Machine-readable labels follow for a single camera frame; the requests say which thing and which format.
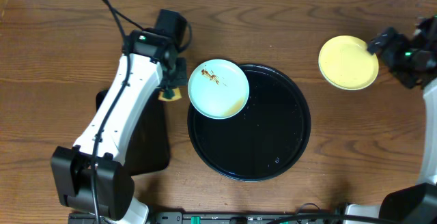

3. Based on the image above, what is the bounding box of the light blue plate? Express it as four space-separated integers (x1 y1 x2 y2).
188 59 250 120

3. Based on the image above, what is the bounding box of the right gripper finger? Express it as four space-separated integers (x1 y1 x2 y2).
375 27 398 42
367 36 389 55

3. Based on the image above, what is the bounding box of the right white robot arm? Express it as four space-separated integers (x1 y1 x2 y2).
342 23 436 223

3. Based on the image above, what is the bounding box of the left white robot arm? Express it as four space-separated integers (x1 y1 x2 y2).
51 27 187 223

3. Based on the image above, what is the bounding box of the yellow plate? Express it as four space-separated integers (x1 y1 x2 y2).
318 36 379 91

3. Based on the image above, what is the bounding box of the yellow green sponge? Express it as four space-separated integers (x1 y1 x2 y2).
158 87 182 102

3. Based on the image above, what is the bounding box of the black round tray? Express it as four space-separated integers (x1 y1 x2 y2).
187 64 311 182

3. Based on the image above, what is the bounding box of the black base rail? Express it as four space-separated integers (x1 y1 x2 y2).
67 204 343 224

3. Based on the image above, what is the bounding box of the black rectangular tray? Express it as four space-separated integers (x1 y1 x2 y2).
95 89 171 177

